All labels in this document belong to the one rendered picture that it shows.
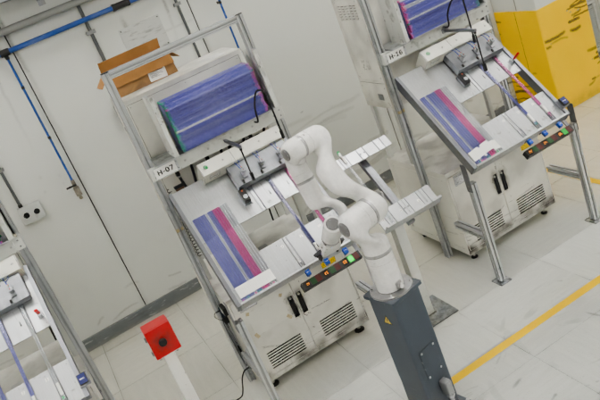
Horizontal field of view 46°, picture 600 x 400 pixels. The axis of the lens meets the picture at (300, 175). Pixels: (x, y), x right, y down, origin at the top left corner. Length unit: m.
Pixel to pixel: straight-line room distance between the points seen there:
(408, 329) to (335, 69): 2.91
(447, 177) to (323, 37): 1.83
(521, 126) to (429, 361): 1.52
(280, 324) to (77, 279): 1.87
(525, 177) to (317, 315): 1.56
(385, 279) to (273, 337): 1.08
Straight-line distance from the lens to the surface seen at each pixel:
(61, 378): 3.41
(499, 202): 4.42
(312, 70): 5.45
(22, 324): 3.52
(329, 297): 3.93
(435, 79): 4.14
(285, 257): 3.47
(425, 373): 3.21
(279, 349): 3.92
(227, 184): 3.66
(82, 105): 4.98
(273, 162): 3.65
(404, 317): 3.03
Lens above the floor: 2.26
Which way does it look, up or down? 19 degrees down
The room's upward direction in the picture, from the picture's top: 22 degrees counter-clockwise
